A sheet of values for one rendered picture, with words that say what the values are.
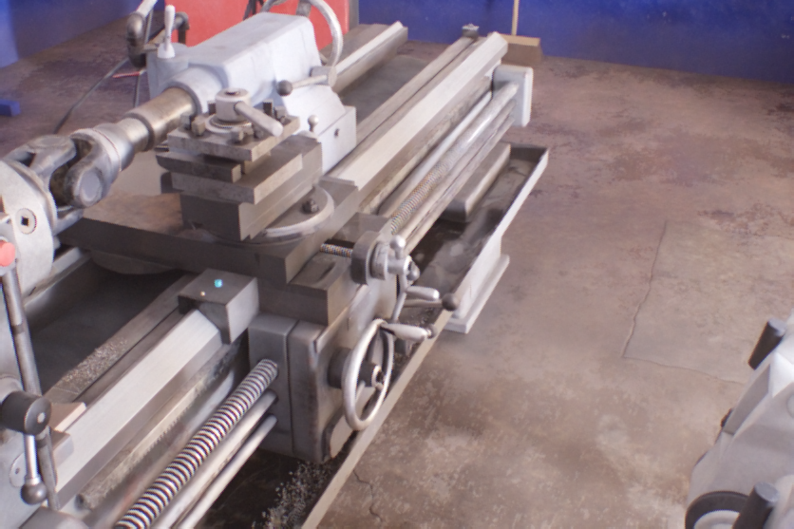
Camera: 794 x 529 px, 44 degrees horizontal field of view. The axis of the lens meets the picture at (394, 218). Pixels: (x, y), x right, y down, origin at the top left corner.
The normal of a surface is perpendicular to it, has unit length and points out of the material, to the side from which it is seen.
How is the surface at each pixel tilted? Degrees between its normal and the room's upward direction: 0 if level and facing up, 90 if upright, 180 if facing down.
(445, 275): 0
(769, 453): 90
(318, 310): 90
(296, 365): 90
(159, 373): 36
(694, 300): 0
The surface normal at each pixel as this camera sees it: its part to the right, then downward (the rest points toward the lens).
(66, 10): 0.93, 0.17
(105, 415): 0.54, -0.62
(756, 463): -0.36, 0.42
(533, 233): 0.00, -0.89
